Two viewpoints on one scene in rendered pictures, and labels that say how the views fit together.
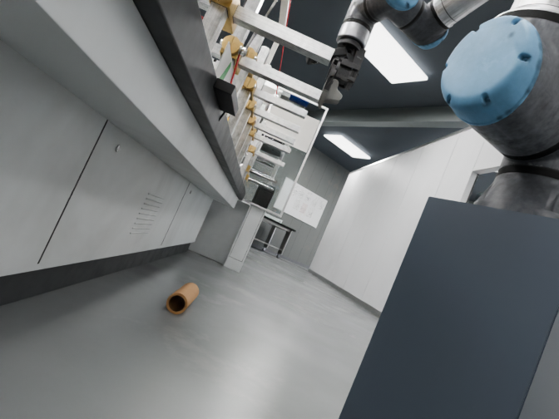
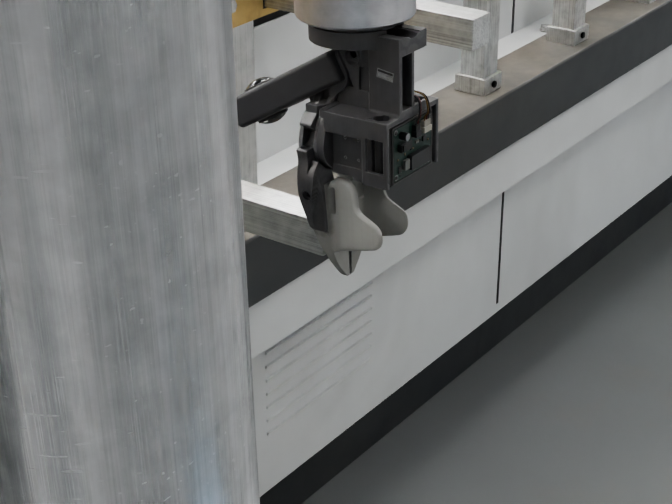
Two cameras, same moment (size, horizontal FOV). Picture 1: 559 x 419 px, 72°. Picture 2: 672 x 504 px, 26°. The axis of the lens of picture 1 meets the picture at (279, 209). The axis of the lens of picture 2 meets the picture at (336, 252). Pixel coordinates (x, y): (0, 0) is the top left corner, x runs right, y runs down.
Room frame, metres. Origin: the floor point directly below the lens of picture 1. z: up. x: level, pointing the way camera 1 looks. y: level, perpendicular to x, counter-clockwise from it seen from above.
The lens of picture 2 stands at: (0.27, -0.62, 1.35)
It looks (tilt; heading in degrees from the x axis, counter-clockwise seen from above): 26 degrees down; 37
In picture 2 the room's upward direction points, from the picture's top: straight up
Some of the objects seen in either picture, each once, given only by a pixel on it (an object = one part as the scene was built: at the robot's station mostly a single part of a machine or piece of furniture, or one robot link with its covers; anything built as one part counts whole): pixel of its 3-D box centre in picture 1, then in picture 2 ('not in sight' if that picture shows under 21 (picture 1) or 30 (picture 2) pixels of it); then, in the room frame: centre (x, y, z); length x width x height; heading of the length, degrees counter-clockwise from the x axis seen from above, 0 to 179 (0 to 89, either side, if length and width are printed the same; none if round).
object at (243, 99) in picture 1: (243, 99); not in sight; (1.56, 0.32, 0.88); 0.03 x 0.03 x 0.48; 2
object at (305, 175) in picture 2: (330, 76); (323, 174); (1.09, 0.02, 0.91); 0.05 x 0.02 x 0.09; 2
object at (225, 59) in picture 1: (225, 81); not in sight; (1.03, 0.27, 0.75); 0.26 x 0.01 x 0.10; 2
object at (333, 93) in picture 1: (331, 95); (352, 232); (1.09, -0.01, 0.86); 0.06 x 0.03 x 0.09; 92
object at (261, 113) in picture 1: (252, 109); not in sight; (1.85, 0.31, 0.95); 0.50 x 0.04 x 0.04; 92
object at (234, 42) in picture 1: (231, 54); not in sight; (1.08, 0.30, 0.84); 0.13 x 0.06 x 0.05; 2
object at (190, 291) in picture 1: (184, 297); not in sight; (1.66, 0.22, 0.04); 0.30 x 0.08 x 0.08; 2
